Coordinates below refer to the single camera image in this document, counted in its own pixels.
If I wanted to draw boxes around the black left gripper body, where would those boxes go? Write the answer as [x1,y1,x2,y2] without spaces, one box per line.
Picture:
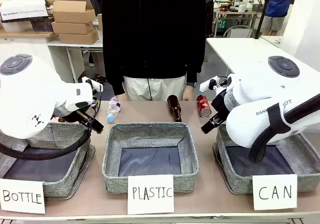
[53,105,91,130]

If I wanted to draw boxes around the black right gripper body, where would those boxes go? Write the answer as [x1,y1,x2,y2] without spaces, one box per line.
[211,91,230,121]

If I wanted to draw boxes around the red soda can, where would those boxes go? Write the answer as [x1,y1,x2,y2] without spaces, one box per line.
[196,94,213,118]

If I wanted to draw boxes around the small plastic bottle pink label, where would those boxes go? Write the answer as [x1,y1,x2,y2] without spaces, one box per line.
[106,95,123,123]

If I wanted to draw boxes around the grey fabric basket plastic label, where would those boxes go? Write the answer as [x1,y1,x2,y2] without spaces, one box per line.
[101,122,200,194]

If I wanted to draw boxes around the grey fabric basket can label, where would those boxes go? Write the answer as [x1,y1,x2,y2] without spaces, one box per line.
[212,123,320,194]

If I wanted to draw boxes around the grey fabric basket bottle label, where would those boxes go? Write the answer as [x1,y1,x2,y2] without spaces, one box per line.
[0,122,96,200]

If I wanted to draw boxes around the white paper sign CAN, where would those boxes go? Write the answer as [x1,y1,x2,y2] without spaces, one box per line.
[251,173,298,211]

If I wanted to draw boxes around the person's left hand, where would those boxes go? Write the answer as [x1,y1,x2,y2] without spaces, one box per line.
[182,85,195,102]

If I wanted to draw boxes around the white side table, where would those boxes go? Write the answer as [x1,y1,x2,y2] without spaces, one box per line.
[206,37,320,85]

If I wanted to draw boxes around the white desk with legs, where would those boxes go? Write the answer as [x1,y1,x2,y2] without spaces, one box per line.
[47,37,104,84]

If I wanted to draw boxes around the closed flat cardboard box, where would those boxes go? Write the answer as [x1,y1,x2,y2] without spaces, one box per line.
[58,30,100,45]
[51,21,95,35]

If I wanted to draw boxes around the white paper sign PLASTIC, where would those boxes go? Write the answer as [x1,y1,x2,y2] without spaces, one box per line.
[127,174,175,215]

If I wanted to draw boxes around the white paper sign BOTTLE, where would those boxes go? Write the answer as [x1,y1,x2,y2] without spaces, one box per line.
[0,178,46,215]

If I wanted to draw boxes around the background person dark clothing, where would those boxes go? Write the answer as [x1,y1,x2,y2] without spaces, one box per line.
[204,0,226,37]

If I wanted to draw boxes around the person in black jacket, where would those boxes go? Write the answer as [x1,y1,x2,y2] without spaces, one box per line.
[101,0,207,102]

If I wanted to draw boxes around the black pole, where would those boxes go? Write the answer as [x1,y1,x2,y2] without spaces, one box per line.
[254,0,273,39]

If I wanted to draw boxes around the open cardboard box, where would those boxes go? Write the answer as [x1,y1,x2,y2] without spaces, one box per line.
[51,0,96,24]

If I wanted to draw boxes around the background person blue shorts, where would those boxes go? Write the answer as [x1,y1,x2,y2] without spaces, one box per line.
[263,0,292,36]

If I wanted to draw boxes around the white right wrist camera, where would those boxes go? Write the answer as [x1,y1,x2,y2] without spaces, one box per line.
[199,76,229,94]

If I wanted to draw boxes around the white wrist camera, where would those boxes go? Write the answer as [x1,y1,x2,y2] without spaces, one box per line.
[199,76,229,94]
[81,76,104,91]

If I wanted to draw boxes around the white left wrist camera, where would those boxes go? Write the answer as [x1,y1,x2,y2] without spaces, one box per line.
[81,76,104,91]

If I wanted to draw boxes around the black right arm cable sleeve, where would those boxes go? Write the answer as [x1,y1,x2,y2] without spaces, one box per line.
[248,92,320,164]

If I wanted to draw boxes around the black arm cable sleeve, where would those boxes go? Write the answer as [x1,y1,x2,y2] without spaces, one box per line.
[248,92,320,164]
[0,91,103,161]

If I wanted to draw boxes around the black left arm cable sleeve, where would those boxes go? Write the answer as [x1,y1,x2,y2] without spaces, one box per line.
[0,91,103,161]

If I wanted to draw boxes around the metal frame chair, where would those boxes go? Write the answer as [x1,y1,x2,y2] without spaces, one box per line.
[223,25,253,39]

